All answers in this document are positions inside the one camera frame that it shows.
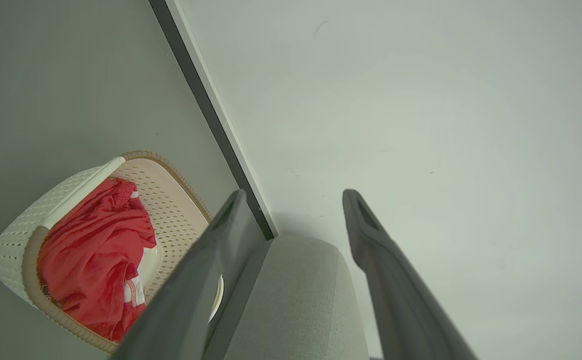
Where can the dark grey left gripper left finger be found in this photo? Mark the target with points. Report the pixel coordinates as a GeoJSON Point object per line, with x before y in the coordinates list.
{"type": "Point", "coordinates": [180, 300]}

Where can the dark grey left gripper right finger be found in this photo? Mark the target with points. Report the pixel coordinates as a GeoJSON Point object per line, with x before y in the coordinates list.
{"type": "Point", "coordinates": [396, 290]}

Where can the red shirt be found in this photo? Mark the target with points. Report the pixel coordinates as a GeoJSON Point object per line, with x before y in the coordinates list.
{"type": "Point", "coordinates": [95, 250]}

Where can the cream perforated laundry basket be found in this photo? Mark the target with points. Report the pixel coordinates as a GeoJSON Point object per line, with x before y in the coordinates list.
{"type": "Point", "coordinates": [170, 210]}

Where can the black and white baseboard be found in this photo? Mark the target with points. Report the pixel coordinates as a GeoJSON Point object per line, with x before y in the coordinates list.
{"type": "Point", "coordinates": [205, 95]}

